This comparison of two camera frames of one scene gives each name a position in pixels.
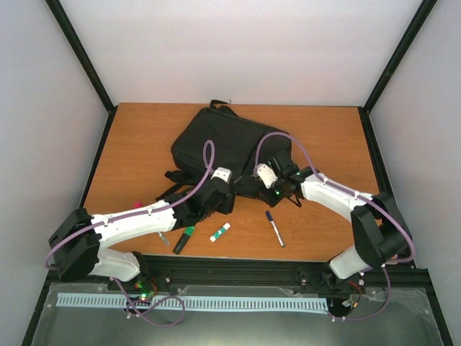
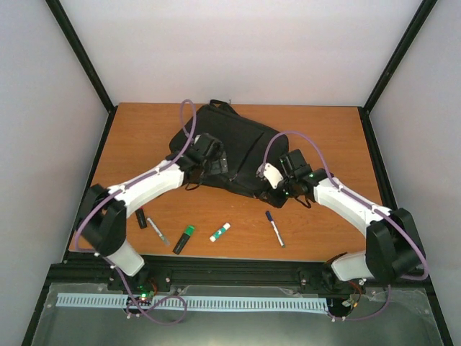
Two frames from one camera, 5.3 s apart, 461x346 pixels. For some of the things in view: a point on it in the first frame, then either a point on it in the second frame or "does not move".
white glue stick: [212, 238] does not move
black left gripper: [227, 206] → [218, 169]
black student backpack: [217, 137] does not move
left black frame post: [84, 58] does not move
